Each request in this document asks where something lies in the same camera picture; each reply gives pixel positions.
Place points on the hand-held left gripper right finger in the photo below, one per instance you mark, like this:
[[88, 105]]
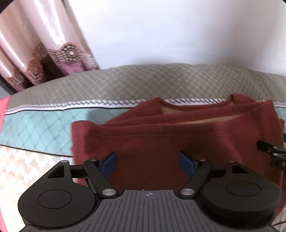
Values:
[[186, 165]]

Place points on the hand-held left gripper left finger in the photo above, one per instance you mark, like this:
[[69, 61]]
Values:
[[109, 166]]

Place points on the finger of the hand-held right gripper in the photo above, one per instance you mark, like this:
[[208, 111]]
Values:
[[276, 156]]

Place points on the maroon long-sleeved sweater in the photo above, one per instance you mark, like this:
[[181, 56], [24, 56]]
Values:
[[167, 133]]

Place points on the quilted patterned bed blanket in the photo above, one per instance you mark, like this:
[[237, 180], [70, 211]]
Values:
[[89, 82]]

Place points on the pink bed sheet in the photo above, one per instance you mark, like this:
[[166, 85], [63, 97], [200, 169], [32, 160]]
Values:
[[3, 107]]

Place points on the pink curtain with lace hem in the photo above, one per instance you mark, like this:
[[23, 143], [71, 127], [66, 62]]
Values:
[[33, 33]]

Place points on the dark window frame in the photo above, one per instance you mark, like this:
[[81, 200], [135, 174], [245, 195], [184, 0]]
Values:
[[5, 86]]

